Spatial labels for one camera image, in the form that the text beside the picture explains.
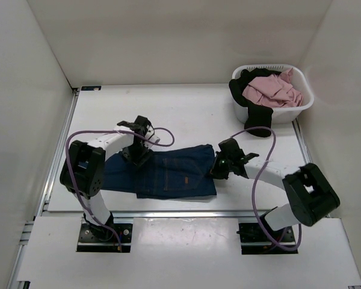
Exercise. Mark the aluminium right side rail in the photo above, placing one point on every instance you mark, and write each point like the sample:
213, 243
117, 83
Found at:
307, 162

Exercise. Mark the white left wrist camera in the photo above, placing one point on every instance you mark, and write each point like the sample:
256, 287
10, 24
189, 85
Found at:
151, 137

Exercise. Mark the black garment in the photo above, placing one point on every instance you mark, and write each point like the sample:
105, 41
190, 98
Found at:
257, 115

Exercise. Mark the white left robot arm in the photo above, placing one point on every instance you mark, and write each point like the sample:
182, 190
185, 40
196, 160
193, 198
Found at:
83, 170

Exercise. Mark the pink garment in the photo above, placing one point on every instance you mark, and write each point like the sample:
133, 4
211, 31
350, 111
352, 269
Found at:
275, 91

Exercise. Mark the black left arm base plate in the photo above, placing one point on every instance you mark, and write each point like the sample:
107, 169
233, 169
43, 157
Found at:
88, 242

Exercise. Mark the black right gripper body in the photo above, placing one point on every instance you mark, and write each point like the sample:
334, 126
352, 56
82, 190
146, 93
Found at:
221, 167

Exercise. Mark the white laundry basket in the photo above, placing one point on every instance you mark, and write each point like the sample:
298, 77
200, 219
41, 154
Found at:
282, 115

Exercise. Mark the small blue label sticker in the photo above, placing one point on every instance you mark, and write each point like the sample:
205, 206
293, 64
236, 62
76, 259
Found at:
91, 88

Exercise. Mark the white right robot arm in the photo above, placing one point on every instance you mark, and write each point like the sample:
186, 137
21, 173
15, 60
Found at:
273, 174

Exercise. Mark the dark blue denim trousers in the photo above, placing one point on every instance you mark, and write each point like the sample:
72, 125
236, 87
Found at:
177, 174

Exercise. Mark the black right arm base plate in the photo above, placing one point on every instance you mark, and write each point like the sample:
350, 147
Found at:
255, 242

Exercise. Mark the aluminium table edge rail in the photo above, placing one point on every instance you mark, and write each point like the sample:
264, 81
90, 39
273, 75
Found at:
124, 216

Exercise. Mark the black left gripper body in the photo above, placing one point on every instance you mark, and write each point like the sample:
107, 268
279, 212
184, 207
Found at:
135, 153

